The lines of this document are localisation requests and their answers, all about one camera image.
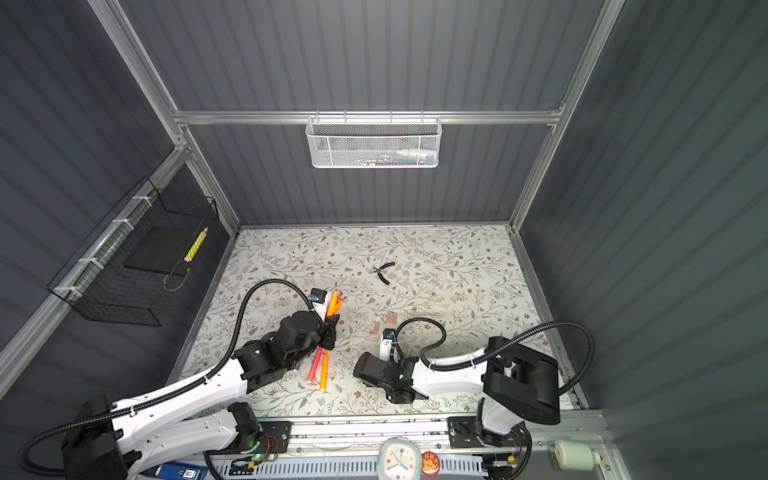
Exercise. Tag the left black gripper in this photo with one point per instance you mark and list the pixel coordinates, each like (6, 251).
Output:
(329, 330)

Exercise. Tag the orange highlighter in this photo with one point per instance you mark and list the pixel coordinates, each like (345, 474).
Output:
(325, 370)
(333, 307)

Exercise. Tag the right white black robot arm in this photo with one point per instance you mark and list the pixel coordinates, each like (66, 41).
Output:
(517, 385)

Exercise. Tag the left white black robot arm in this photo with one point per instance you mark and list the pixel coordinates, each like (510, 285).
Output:
(209, 417)

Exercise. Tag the pink highlighter lower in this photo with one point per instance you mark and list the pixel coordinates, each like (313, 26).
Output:
(315, 364)

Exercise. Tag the white analog clock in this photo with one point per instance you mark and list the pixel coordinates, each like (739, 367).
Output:
(399, 459)

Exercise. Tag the red round badge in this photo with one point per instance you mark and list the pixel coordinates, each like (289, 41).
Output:
(431, 464)

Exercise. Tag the yellow highlighter in basket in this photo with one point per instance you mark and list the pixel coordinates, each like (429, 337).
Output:
(196, 245)

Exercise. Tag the black pad in basket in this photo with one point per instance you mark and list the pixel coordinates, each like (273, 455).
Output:
(161, 251)

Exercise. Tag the white tape roll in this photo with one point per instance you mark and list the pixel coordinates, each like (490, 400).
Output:
(575, 456)

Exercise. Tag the blue black device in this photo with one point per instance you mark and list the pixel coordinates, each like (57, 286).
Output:
(176, 471)

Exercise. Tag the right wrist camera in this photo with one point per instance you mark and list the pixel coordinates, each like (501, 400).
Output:
(386, 344)

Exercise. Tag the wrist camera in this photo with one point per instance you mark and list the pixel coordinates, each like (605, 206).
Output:
(386, 344)
(320, 302)

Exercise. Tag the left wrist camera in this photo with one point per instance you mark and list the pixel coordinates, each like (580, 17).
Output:
(320, 302)

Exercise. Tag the black handled pliers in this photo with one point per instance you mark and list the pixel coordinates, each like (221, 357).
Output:
(379, 271)

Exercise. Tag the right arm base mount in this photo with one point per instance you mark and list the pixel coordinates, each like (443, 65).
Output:
(466, 432)

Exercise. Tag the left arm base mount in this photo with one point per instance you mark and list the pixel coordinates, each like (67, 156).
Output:
(272, 438)

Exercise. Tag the white wire mesh basket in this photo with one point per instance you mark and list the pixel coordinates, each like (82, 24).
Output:
(387, 145)

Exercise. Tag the black wire mesh basket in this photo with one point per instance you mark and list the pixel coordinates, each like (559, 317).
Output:
(100, 289)

